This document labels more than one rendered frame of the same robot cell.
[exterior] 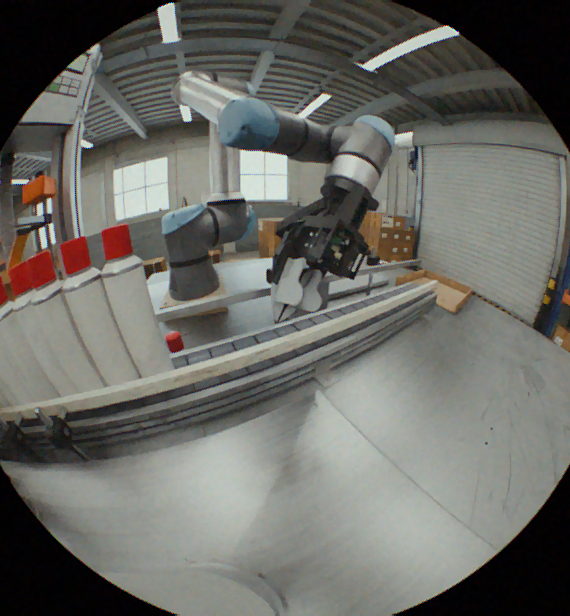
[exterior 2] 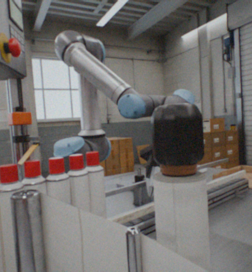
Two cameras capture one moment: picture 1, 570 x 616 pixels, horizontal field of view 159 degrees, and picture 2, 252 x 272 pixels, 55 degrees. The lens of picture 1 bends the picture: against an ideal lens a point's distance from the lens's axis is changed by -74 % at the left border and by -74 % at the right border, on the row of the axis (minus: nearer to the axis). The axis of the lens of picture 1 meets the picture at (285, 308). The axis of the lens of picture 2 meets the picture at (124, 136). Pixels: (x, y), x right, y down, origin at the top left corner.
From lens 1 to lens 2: 49 cm
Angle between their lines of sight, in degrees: 26
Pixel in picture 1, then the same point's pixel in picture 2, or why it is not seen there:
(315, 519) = not seen: hidden behind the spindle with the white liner
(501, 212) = not seen: outside the picture
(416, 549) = (251, 258)
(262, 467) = not seen: hidden behind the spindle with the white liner
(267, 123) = (142, 109)
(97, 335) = (87, 197)
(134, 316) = (102, 190)
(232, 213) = (100, 143)
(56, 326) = (67, 192)
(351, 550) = (219, 257)
